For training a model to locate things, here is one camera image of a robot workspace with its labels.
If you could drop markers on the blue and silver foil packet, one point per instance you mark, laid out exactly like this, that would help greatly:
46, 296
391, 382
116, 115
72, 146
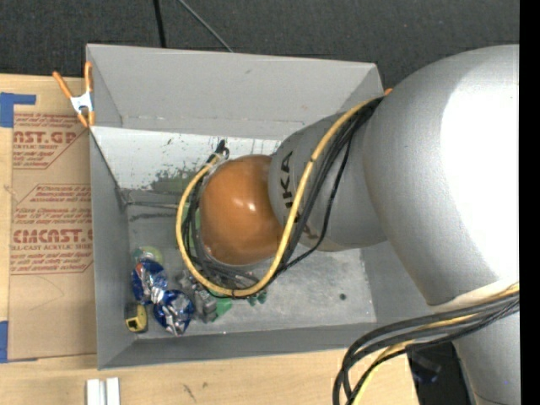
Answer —
173, 310
145, 281

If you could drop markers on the grey metal bin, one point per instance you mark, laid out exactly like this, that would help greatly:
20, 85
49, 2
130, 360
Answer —
177, 82

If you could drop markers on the yellow and black tape measure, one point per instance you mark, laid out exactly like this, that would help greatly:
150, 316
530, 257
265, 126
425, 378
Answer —
136, 318

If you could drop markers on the clear green glass thing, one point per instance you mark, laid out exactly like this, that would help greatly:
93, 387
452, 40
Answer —
148, 253

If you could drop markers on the brown cardboard board red print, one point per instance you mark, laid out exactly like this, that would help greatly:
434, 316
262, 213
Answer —
46, 302

